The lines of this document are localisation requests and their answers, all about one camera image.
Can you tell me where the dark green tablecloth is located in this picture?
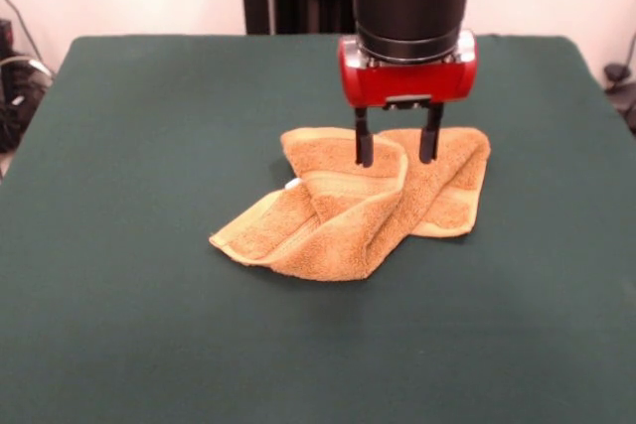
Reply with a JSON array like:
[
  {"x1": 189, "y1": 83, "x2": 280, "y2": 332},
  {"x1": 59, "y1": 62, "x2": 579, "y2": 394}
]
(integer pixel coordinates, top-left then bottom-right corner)
[{"x1": 0, "y1": 34, "x2": 636, "y2": 424}]

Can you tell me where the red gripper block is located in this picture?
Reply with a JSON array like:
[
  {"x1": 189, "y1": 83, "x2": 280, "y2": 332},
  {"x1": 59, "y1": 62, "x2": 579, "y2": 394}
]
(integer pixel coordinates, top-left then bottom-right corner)
[{"x1": 337, "y1": 29, "x2": 480, "y2": 170}]

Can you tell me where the tan terry towel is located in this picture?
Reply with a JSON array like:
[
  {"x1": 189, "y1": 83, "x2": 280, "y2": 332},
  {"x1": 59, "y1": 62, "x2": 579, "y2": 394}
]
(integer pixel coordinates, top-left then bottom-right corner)
[{"x1": 207, "y1": 124, "x2": 492, "y2": 282}]

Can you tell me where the black device with cable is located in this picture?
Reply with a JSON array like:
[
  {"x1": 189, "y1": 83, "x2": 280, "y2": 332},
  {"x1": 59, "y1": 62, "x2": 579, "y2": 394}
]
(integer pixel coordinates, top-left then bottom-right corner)
[{"x1": 603, "y1": 62, "x2": 636, "y2": 135}]

